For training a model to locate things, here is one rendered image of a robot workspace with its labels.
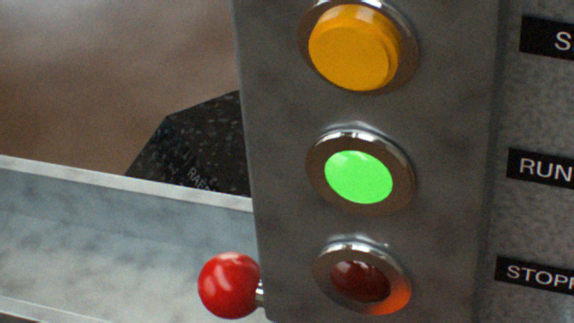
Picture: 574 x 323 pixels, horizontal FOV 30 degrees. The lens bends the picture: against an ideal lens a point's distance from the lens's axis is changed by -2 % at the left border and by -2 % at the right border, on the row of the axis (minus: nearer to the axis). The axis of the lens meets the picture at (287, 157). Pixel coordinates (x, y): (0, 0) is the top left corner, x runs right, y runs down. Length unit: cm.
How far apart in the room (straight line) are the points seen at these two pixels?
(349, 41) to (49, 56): 238
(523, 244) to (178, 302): 34
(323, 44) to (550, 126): 8
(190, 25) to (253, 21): 236
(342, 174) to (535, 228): 7
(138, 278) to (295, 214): 33
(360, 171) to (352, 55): 5
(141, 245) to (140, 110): 175
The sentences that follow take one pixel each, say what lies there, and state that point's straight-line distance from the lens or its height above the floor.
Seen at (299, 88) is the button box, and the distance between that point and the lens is 33.
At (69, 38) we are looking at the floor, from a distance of 271.
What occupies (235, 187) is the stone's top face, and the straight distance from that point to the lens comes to 106.
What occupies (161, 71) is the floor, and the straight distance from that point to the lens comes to 255.
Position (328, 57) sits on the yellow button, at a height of 138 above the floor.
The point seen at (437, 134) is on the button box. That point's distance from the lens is 33.
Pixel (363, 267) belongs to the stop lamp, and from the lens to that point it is 38.
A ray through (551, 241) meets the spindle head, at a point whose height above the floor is 129.
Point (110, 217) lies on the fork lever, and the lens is 72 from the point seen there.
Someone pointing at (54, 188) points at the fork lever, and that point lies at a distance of 72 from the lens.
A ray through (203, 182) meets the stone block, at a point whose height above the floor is 82.
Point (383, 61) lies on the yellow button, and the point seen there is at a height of 138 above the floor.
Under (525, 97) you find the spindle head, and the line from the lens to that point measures 34.
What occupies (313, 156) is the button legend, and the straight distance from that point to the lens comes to 35.
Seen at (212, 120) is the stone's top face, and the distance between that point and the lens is 113.
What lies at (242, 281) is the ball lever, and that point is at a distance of 50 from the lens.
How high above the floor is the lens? 157
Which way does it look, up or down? 43 degrees down
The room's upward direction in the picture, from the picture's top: 5 degrees counter-clockwise
